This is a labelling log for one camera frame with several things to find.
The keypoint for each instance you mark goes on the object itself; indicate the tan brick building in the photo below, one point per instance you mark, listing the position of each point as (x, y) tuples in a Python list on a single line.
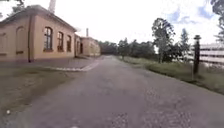
[(36, 36)]

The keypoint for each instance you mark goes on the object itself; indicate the dark lamp post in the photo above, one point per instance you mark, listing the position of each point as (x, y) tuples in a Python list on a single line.
[(196, 55)]

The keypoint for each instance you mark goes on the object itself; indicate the row of trees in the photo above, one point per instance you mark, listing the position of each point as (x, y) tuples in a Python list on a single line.
[(130, 48)]

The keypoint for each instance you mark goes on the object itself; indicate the grass verge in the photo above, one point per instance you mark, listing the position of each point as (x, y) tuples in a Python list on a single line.
[(186, 71)]

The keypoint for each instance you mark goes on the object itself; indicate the white building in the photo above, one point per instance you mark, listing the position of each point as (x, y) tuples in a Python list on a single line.
[(213, 53)]

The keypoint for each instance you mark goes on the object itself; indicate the pale stone kerb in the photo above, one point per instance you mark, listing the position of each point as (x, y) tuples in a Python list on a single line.
[(75, 69)]

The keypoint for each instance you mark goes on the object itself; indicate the tall leafy tree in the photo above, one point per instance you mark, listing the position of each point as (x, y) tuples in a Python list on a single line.
[(162, 36)]

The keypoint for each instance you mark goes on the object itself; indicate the patchy grass ground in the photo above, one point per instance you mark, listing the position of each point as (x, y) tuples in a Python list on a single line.
[(23, 85)]

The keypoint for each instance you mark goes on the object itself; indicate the tall chimney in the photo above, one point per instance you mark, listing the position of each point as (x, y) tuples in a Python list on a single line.
[(52, 6)]

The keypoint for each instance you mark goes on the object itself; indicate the grey asphalt road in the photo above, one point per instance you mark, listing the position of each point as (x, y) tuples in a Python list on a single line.
[(116, 96)]

